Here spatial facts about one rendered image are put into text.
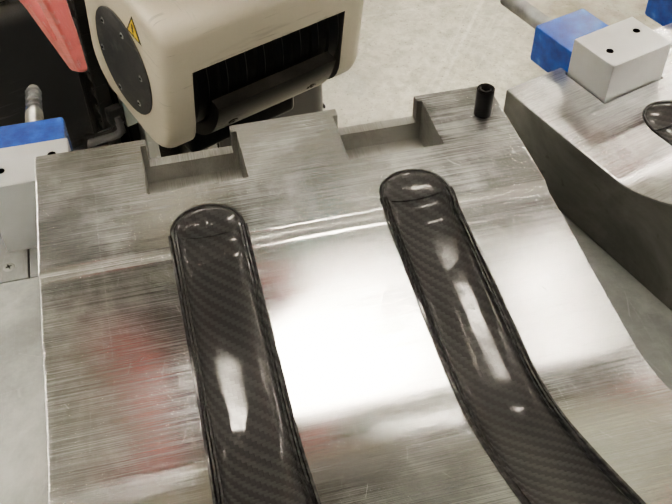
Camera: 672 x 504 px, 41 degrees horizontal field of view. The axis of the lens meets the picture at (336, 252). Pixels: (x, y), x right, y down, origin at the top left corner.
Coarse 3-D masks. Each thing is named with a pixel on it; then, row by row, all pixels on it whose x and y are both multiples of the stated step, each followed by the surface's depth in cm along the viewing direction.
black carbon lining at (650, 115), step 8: (656, 104) 57; (664, 104) 57; (648, 112) 57; (656, 112) 57; (664, 112) 57; (648, 120) 56; (656, 120) 57; (664, 120) 57; (656, 128) 56; (664, 128) 56; (664, 136) 56
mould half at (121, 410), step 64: (256, 128) 50; (320, 128) 50; (448, 128) 50; (512, 128) 50; (64, 192) 47; (128, 192) 47; (192, 192) 47; (256, 192) 47; (320, 192) 47; (512, 192) 47; (64, 256) 44; (128, 256) 44; (256, 256) 44; (320, 256) 44; (384, 256) 44; (512, 256) 44; (576, 256) 44; (64, 320) 42; (128, 320) 42; (320, 320) 42; (384, 320) 42; (576, 320) 42; (64, 384) 39; (128, 384) 39; (192, 384) 39; (320, 384) 39; (384, 384) 39; (448, 384) 39; (576, 384) 39; (640, 384) 39; (64, 448) 37; (128, 448) 37; (192, 448) 37; (320, 448) 37; (384, 448) 37; (448, 448) 36; (640, 448) 35
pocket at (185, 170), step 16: (144, 160) 50; (160, 160) 51; (176, 160) 51; (192, 160) 51; (208, 160) 51; (224, 160) 51; (240, 160) 51; (160, 176) 51; (176, 176) 51; (192, 176) 52; (208, 176) 52; (224, 176) 52; (240, 176) 52
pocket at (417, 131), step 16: (416, 112) 52; (352, 128) 53; (368, 128) 53; (384, 128) 53; (400, 128) 53; (416, 128) 53; (432, 128) 51; (352, 144) 53; (368, 144) 53; (384, 144) 53; (400, 144) 53; (416, 144) 53; (432, 144) 51
